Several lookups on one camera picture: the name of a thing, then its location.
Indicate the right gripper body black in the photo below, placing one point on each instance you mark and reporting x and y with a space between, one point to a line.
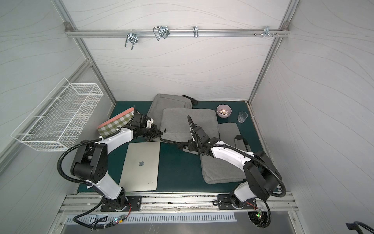
192 143

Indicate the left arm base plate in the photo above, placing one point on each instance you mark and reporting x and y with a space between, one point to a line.
133 203

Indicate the aluminium crossbar rail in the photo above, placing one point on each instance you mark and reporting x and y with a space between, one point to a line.
71 32

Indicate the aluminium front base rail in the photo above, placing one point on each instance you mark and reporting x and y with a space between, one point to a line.
173 202

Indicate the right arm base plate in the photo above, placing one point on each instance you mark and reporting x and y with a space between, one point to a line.
223 202

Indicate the green checkered cloth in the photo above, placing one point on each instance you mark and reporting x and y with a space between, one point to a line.
114 126

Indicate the grey zippered laptop bag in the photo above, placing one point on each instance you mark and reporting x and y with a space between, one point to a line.
164 101

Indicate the clear plastic cup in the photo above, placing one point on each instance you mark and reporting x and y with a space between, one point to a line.
242 116

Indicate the white wire basket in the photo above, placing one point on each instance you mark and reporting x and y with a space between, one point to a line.
57 122

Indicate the silver apple laptop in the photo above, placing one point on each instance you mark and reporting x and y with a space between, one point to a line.
140 170

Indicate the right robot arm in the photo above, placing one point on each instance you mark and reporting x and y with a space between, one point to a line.
260 178

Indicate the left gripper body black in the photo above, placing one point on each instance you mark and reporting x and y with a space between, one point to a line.
155 131

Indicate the pink bowl with contents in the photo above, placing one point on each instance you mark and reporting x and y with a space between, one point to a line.
223 111

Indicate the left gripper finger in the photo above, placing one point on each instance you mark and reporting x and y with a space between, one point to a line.
157 134
149 122

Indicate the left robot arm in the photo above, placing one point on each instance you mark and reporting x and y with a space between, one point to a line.
91 160

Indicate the white slotted cable duct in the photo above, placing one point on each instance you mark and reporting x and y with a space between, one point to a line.
159 218

